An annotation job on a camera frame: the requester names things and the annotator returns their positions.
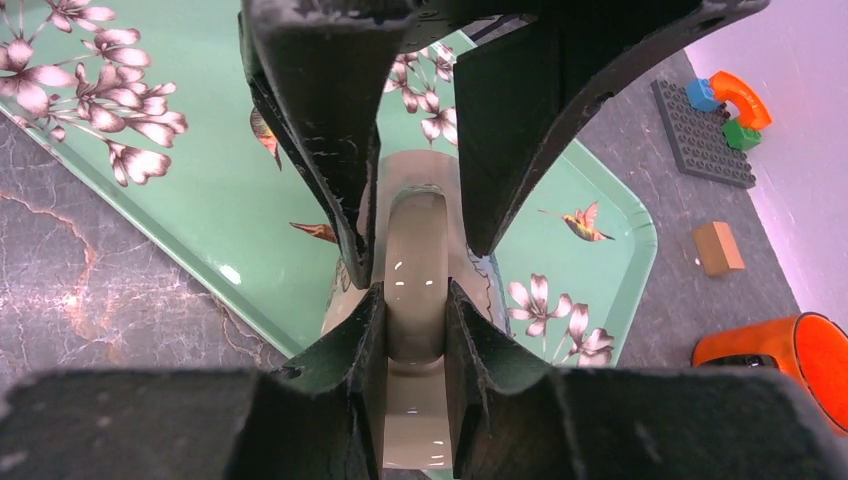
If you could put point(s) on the orange curved block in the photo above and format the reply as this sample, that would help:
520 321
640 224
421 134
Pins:
744 130

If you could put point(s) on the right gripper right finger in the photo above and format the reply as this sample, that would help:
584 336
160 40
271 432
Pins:
515 416

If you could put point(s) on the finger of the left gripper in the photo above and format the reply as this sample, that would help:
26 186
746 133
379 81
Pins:
317 71
523 97

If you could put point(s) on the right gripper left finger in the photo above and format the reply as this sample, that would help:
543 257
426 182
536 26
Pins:
319 416

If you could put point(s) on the brown wooden block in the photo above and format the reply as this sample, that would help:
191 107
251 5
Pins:
717 249

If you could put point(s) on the orange mug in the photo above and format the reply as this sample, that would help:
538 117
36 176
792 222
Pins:
808 347

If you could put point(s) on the grey lego baseplate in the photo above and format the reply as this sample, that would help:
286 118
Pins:
697 140

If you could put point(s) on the green floral tray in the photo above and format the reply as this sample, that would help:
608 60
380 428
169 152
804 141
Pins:
159 123

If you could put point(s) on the cream paisley mug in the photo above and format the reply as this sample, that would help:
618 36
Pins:
420 246

